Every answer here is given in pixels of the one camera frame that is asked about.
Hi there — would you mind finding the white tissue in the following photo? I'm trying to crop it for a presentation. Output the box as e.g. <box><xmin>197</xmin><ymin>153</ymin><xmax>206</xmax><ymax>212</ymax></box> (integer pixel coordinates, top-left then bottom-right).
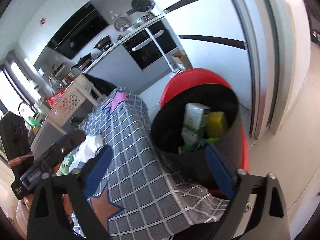
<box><xmin>69</xmin><ymin>135</ymin><xmax>104</xmax><ymax>172</ymax></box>

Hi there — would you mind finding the yellow sponge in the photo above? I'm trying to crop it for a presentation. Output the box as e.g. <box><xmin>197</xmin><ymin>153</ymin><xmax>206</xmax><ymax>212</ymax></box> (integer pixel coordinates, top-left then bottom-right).
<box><xmin>207</xmin><ymin>112</ymin><xmax>228</xmax><ymax>138</ymax></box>

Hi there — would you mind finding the green milk carton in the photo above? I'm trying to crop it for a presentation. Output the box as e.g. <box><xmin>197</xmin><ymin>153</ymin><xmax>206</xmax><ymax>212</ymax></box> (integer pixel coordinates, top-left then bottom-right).
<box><xmin>182</xmin><ymin>102</ymin><xmax>210</xmax><ymax>146</ymax></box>

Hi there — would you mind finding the green sponge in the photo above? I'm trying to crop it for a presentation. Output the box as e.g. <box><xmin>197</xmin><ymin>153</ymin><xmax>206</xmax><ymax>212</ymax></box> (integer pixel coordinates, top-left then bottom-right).
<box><xmin>56</xmin><ymin>154</ymin><xmax>74</xmax><ymax>176</ymax></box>

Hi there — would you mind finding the black trash bin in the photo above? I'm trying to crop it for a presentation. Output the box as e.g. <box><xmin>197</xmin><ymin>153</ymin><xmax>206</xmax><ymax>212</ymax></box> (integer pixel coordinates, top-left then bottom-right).
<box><xmin>150</xmin><ymin>83</ymin><xmax>245</xmax><ymax>193</ymax></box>

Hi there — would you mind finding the black kitchen faucet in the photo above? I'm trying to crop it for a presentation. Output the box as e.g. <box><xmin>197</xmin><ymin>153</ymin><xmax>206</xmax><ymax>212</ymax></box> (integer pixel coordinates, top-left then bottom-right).
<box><xmin>18</xmin><ymin>102</ymin><xmax>35</xmax><ymax>121</ymax></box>

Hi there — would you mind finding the person left hand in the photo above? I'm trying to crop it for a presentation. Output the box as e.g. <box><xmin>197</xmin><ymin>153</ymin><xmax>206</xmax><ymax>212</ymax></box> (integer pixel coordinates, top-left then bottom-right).
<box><xmin>7</xmin><ymin>154</ymin><xmax>73</xmax><ymax>238</ymax></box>

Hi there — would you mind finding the red plastic basket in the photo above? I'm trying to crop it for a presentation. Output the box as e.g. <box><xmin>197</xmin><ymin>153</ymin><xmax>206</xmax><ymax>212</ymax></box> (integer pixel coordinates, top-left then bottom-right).
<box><xmin>46</xmin><ymin>89</ymin><xmax>65</xmax><ymax>108</ymax></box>

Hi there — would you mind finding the grey checkered tablecloth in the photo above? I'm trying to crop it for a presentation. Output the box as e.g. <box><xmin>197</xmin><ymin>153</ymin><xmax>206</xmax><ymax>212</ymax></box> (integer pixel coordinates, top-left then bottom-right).
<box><xmin>79</xmin><ymin>87</ymin><xmax>228</xmax><ymax>239</ymax></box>

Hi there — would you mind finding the red stool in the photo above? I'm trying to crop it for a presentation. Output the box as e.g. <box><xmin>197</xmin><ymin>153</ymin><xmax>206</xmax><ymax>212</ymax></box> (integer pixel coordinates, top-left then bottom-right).
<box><xmin>160</xmin><ymin>68</ymin><xmax>250</xmax><ymax>198</ymax></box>

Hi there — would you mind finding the black range hood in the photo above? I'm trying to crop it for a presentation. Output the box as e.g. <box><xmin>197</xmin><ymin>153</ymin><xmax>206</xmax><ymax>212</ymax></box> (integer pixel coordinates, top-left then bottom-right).
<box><xmin>47</xmin><ymin>2</ymin><xmax>109</xmax><ymax>59</ymax></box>

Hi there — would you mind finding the black built-in oven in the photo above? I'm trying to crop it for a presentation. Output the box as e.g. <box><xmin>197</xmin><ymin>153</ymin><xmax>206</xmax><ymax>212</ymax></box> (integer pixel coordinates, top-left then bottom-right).
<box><xmin>123</xmin><ymin>21</ymin><xmax>177</xmax><ymax>70</ymax></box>

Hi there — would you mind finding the white mop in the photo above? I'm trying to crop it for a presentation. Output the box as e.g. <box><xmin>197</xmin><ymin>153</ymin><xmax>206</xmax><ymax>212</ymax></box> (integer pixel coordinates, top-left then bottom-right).
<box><xmin>145</xmin><ymin>27</ymin><xmax>180</xmax><ymax>78</ymax></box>

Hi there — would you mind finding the cardboard box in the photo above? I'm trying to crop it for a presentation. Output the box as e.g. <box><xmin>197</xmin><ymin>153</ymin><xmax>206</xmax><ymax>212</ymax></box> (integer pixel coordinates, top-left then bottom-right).
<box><xmin>171</xmin><ymin>50</ymin><xmax>193</xmax><ymax>70</ymax></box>

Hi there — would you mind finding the white refrigerator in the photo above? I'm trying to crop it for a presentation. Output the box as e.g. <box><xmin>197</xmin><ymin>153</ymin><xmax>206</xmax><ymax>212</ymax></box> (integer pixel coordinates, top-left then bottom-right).
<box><xmin>153</xmin><ymin>0</ymin><xmax>252</xmax><ymax>109</ymax></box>

